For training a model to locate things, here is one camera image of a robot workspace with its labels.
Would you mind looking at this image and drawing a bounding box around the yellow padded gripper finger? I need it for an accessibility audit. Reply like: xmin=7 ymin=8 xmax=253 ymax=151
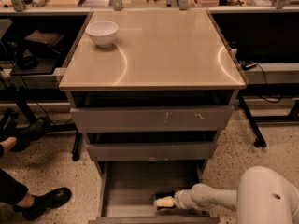
xmin=154 ymin=196 xmax=175 ymax=208

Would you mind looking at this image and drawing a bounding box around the dark green sponge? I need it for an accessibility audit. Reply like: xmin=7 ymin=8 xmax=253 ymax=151
xmin=154 ymin=190 xmax=175 ymax=200

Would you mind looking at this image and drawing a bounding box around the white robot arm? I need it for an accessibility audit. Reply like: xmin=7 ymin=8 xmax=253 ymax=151
xmin=154 ymin=166 xmax=299 ymax=224

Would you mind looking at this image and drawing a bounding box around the grey bottom drawer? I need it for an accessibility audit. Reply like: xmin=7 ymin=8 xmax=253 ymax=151
xmin=88 ymin=161 xmax=219 ymax=224

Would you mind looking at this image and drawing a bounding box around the grey drawer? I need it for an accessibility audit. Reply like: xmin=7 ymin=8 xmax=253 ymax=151
xmin=88 ymin=161 xmax=219 ymax=224
xmin=70 ymin=105 xmax=234 ymax=133
xmin=86 ymin=142 xmax=217 ymax=161

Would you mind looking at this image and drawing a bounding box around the grey middle drawer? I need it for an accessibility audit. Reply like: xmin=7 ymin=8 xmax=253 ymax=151
xmin=86 ymin=142 xmax=217 ymax=161

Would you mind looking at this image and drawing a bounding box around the grey top drawer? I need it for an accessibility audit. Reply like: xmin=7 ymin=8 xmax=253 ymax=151
xmin=70 ymin=105 xmax=234 ymax=133

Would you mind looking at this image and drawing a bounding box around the grey drawer cabinet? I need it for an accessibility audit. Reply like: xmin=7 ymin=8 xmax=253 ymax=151
xmin=58 ymin=8 xmax=249 ymax=224

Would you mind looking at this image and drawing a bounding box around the black table leg left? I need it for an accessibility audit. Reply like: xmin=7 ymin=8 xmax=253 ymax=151
xmin=72 ymin=132 xmax=82 ymax=161

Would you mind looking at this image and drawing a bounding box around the black table leg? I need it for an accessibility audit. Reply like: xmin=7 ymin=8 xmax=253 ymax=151
xmin=72 ymin=132 xmax=82 ymax=161
xmin=238 ymin=96 xmax=267 ymax=147

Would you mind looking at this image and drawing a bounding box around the black shoe near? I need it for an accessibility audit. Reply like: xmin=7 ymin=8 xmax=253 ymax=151
xmin=13 ymin=187 xmax=72 ymax=221

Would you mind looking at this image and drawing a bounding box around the black shoe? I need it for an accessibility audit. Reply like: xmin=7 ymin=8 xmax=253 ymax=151
xmin=11 ymin=117 xmax=49 ymax=152
xmin=13 ymin=187 xmax=72 ymax=221

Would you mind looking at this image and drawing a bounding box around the black table leg right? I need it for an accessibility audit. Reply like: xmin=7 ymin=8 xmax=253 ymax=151
xmin=238 ymin=96 xmax=267 ymax=147

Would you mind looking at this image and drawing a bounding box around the black trouser leg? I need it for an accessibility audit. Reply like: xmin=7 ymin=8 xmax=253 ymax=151
xmin=0 ymin=169 xmax=28 ymax=205

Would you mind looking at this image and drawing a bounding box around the black shoe far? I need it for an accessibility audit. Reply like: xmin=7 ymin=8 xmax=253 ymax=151
xmin=11 ymin=117 xmax=49 ymax=152

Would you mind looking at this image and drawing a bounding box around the black power adapter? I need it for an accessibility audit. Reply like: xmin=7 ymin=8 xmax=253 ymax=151
xmin=240 ymin=61 xmax=257 ymax=71

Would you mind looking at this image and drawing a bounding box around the white ceramic bowl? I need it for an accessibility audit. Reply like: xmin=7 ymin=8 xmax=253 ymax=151
xmin=85 ymin=21 xmax=119 ymax=47

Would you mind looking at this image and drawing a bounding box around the dark box on shelf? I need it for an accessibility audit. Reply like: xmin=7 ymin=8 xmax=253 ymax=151
xmin=24 ymin=30 xmax=64 ymax=59

